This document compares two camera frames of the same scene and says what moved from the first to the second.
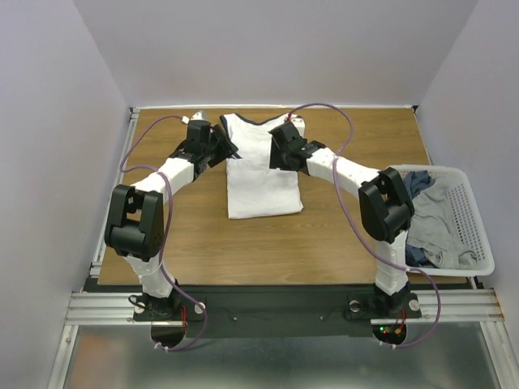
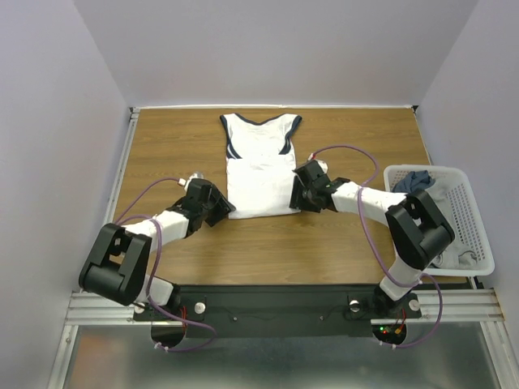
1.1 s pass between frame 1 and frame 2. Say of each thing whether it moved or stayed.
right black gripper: moved
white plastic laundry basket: stayed
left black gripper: moved
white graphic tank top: stayed
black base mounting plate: stayed
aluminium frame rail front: stayed
